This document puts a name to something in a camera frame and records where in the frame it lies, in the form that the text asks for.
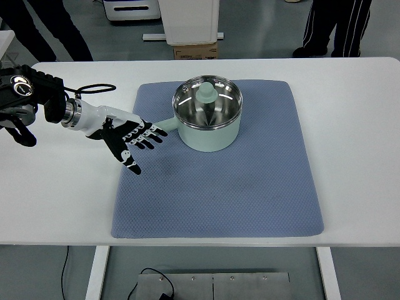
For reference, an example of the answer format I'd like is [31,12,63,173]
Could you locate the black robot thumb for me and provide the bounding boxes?
[104,134,141,175]

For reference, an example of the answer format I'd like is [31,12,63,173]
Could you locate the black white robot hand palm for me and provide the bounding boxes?
[61,98,141,147]

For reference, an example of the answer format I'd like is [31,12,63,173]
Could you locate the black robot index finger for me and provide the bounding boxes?
[137,119,168,136]

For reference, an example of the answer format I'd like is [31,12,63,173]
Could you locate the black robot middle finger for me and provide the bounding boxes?
[132,126,164,144]

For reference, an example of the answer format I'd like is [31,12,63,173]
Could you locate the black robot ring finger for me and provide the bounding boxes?
[127,132,155,149]

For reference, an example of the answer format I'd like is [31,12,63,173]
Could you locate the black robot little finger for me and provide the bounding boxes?
[124,136,146,149]

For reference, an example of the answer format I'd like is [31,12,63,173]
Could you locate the green pot with handle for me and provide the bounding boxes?
[154,74,243,153]

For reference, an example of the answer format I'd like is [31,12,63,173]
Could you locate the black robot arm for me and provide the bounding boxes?
[1,65,168,175]

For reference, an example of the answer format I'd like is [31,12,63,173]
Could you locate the glass lid with green knob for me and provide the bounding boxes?
[172,75,243,131]

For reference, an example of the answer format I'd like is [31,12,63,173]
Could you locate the cardboard box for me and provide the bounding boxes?
[173,42,218,60]

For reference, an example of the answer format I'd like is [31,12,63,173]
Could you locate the white cabinet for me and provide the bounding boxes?
[142,0,224,46]

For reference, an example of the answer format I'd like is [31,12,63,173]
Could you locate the white appliance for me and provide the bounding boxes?
[102,0,161,21]

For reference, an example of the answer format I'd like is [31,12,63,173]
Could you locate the blue quilted mat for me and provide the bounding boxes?
[111,79,324,239]

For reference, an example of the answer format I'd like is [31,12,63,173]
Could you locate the white side table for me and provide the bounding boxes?
[0,30,15,65]

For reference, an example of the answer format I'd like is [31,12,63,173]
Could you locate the person in black trousers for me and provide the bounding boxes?
[0,0,94,63]

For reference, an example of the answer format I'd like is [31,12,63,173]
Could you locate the white table leg left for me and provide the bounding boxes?
[85,246,111,300]

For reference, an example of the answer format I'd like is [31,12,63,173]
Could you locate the white table leg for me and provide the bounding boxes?
[85,246,111,300]
[316,247,341,300]

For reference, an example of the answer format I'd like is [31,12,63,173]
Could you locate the white table leg right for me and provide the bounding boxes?
[316,247,341,300]

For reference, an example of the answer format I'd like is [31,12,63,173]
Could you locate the person in striped trousers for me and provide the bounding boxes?
[292,0,371,58]

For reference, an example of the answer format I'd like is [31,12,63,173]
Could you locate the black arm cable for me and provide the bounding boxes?
[64,83,117,101]

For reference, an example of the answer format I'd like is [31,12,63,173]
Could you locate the black floor cable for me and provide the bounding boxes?
[61,245,176,300]

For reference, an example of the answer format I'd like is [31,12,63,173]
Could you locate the metal base plate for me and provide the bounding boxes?
[135,272,294,299]

